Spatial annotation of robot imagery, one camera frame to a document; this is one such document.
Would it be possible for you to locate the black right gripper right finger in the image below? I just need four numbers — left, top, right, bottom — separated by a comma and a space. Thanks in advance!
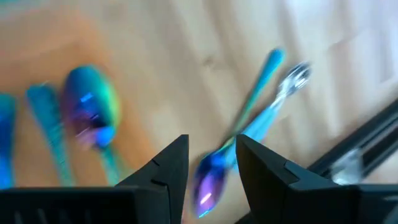
235, 134, 398, 224

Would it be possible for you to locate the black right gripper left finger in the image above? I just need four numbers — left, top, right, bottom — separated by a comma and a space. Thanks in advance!
0, 134, 190, 224

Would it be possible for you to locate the teal-handled silver spoon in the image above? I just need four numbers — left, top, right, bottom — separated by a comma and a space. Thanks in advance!
223, 62, 312, 170

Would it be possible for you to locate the iridescent rainbow utensil handle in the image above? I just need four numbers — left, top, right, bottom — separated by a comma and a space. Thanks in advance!
26, 83, 75, 187

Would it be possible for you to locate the orange mat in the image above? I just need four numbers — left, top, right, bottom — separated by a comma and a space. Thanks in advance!
0, 9, 156, 188

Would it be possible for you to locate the black aluminium table frame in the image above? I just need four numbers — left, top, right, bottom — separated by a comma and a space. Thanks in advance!
307, 99, 398, 185

